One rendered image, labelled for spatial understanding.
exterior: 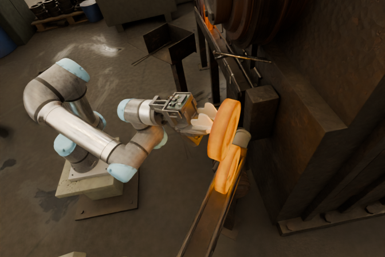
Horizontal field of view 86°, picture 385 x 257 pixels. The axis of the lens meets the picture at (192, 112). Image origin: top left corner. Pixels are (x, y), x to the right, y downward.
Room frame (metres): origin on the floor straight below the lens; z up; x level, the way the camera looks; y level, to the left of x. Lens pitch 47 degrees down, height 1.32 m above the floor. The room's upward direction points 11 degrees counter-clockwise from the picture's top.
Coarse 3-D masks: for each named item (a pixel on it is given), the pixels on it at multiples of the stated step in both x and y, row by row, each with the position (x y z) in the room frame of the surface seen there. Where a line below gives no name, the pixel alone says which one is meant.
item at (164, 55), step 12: (168, 24) 1.38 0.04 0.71; (144, 36) 1.28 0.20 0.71; (156, 36) 1.33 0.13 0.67; (168, 36) 1.39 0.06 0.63; (180, 36) 1.29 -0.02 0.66; (192, 36) 1.18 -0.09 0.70; (156, 48) 1.32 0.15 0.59; (168, 48) 1.07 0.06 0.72; (180, 48) 1.12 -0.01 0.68; (192, 48) 1.17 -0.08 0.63; (168, 60) 1.13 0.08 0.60; (180, 60) 1.11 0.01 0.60; (180, 72) 1.19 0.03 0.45; (180, 84) 1.18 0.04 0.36
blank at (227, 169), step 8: (232, 144) 0.35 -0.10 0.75; (232, 152) 0.31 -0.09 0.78; (240, 152) 0.35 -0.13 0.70; (224, 160) 0.29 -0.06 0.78; (232, 160) 0.28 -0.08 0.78; (224, 168) 0.27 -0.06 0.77; (232, 168) 0.31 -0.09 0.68; (216, 176) 0.26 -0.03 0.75; (224, 176) 0.25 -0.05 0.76; (232, 176) 0.29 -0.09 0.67; (216, 184) 0.25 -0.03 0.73; (224, 184) 0.24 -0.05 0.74; (224, 192) 0.23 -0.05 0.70
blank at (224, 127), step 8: (224, 104) 0.32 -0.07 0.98; (232, 104) 0.31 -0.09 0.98; (240, 104) 0.34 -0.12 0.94; (224, 112) 0.29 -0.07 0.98; (232, 112) 0.29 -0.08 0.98; (216, 120) 0.28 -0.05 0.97; (224, 120) 0.28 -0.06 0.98; (232, 120) 0.29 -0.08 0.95; (216, 128) 0.27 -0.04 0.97; (224, 128) 0.26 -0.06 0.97; (232, 128) 0.32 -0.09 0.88; (216, 136) 0.25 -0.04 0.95; (224, 136) 0.25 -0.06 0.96; (232, 136) 0.30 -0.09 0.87; (208, 144) 0.25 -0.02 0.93; (216, 144) 0.24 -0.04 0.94; (224, 144) 0.25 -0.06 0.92; (208, 152) 0.25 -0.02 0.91; (216, 152) 0.24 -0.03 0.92; (224, 152) 0.25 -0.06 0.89
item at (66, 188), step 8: (64, 168) 0.70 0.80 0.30; (64, 176) 0.64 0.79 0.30; (104, 176) 0.59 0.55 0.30; (112, 176) 0.58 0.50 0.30; (64, 184) 0.59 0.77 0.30; (72, 184) 0.58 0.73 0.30; (80, 184) 0.57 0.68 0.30; (88, 184) 0.56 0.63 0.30; (96, 184) 0.55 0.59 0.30; (104, 184) 0.54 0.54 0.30; (112, 184) 0.54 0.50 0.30; (56, 192) 0.55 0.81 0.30; (64, 192) 0.54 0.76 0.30; (72, 192) 0.54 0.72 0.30; (80, 192) 0.53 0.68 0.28; (88, 192) 0.53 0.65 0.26
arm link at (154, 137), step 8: (144, 128) 0.43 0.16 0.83; (152, 128) 0.43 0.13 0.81; (160, 128) 0.45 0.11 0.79; (136, 136) 0.42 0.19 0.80; (144, 136) 0.41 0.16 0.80; (152, 136) 0.42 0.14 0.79; (160, 136) 0.43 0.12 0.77; (144, 144) 0.39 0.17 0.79; (152, 144) 0.40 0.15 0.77; (160, 144) 0.42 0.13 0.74
